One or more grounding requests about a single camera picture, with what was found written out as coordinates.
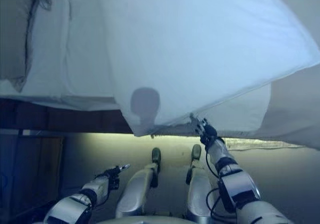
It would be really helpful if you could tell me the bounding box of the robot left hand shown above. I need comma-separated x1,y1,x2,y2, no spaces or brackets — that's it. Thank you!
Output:
96,163,131,190

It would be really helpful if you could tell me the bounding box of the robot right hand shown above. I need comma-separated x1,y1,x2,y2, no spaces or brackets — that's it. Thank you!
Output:
189,113,218,145

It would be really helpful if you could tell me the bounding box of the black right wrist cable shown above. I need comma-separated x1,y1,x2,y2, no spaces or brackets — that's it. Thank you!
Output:
205,150,241,219

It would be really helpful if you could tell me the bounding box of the silver robot left leg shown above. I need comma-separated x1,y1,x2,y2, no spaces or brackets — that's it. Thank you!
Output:
116,148,162,217

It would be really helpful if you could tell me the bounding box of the white duvet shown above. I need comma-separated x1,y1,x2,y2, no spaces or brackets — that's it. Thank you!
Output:
97,0,320,137

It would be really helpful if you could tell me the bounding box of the beige pillow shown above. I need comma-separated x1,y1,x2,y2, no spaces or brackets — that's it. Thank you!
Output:
0,0,33,92

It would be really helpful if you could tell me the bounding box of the beige bed runner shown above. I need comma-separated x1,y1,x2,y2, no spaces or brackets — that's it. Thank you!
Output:
257,0,320,150

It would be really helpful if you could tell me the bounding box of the brown upholstered bed frame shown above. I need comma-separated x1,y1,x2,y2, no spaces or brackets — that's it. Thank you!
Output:
0,96,133,135

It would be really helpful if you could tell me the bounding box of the silver robot right leg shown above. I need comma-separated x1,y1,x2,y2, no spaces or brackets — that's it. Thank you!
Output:
186,144,218,221

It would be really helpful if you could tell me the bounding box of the wooden nightstand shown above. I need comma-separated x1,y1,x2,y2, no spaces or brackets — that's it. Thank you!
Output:
0,129,66,210

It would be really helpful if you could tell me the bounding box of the silver robot leg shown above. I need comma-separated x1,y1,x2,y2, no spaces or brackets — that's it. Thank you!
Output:
116,148,162,217
186,144,218,221

